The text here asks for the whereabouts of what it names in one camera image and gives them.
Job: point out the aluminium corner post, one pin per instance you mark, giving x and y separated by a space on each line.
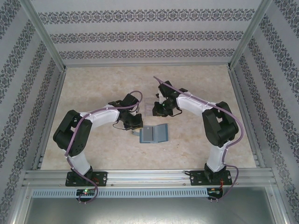
46 35
247 35

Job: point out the aluminium mounting rail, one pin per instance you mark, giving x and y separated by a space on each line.
149 178

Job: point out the aluminium table side rail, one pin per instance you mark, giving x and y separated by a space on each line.
57 93
239 93

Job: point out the sheet metal tray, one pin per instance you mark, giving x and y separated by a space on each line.
149 212

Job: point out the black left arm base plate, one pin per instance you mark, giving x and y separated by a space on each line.
102 177

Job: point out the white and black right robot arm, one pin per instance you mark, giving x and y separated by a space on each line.
191 105

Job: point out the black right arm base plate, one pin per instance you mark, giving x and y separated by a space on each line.
196 177

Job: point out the blue folding card holder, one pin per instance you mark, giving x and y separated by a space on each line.
161 134

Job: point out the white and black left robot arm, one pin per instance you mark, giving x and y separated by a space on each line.
102 117

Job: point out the clear acrylic card stand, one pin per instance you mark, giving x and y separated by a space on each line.
149 102

